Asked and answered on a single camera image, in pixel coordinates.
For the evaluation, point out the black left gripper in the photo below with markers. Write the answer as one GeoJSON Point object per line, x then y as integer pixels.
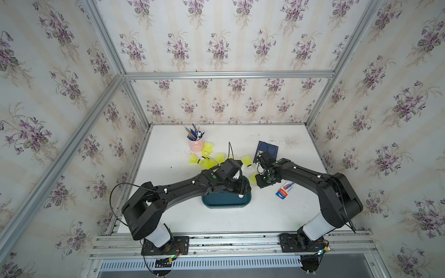
{"type": "Point", "coordinates": [244, 186]}

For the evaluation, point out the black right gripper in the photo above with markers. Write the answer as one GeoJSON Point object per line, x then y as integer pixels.
{"type": "Point", "coordinates": [259, 182]}

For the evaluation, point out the teal plastic storage box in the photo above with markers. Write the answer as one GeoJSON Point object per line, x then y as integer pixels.
{"type": "Point", "coordinates": [225, 200]}

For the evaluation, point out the yellow shuttlecock three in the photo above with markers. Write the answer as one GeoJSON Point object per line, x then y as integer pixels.
{"type": "Point", "coordinates": [220, 158]}

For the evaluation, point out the yellow shuttlecock one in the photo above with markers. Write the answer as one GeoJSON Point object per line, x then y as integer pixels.
{"type": "Point", "coordinates": [207, 149]}

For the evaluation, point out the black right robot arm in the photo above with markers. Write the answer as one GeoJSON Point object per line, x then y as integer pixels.
{"type": "Point", "coordinates": [338, 201]}

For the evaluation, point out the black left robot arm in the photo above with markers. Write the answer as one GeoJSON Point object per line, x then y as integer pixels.
{"type": "Point", "coordinates": [144, 209]}

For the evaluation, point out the yellow shuttlecock eight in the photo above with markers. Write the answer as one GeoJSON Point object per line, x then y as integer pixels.
{"type": "Point", "coordinates": [252, 178]}

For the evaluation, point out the red blue white packet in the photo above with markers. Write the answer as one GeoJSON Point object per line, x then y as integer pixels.
{"type": "Point", "coordinates": [284, 191]}

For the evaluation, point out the yellow shuttlecock four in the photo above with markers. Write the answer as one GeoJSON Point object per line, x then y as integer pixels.
{"type": "Point", "coordinates": [247, 160]}

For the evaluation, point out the blue book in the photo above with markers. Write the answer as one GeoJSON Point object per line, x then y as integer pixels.
{"type": "Point", "coordinates": [266, 147]}

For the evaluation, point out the yellow shuttlecock five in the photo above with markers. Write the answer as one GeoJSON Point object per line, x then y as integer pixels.
{"type": "Point", "coordinates": [194, 159]}

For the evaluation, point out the pink pen cup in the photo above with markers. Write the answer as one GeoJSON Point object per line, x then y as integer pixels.
{"type": "Point", "coordinates": [197, 145]}

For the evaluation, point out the pens in cup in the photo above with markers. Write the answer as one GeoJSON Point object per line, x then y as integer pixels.
{"type": "Point", "coordinates": [194, 132]}

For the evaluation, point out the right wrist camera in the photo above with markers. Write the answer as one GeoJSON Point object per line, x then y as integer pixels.
{"type": "Point", "coordinates": [264, 160]}

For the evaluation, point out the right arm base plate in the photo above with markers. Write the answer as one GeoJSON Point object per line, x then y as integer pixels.
{"type": "Point", "coordinates": [300, 243]}

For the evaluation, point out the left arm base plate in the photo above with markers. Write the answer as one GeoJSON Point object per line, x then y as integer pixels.
{"type": "Point", "coordinates": [178, 245]}

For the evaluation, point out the aluminium front rail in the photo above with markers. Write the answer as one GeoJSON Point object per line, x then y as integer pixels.
{"type": "Point", "coordinates": [122, 246]}

